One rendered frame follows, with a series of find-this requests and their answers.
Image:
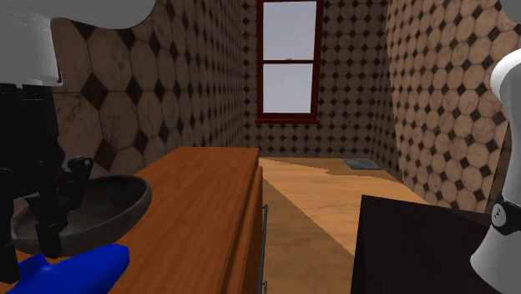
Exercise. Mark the red framed window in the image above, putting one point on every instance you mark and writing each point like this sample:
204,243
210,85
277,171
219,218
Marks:
289,61

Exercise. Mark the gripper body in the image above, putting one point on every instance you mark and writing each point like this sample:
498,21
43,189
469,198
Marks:
26,122

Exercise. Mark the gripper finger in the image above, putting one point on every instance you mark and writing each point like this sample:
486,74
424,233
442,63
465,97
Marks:
7,252
51,228

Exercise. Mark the dark brown bowl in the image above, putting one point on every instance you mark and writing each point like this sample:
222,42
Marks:
110,203

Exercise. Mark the brown wooden chest of drawers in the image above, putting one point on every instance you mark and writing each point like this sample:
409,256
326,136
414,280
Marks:
195,203

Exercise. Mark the blue block-shaped object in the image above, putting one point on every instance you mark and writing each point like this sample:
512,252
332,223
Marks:
81,270

